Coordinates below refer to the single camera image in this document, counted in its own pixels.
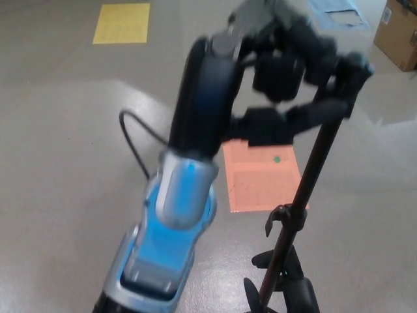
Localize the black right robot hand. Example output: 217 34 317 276
244 245 321 313

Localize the black extendable phone stand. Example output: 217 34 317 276
252 52 375 313

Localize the orange paper sheet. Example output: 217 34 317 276
222 138 310 213

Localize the brown cardboard box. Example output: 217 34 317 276
373 0 417 72

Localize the yellow paper sheet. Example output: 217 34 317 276
92 3 151 44

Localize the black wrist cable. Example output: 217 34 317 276
119 110 170 180

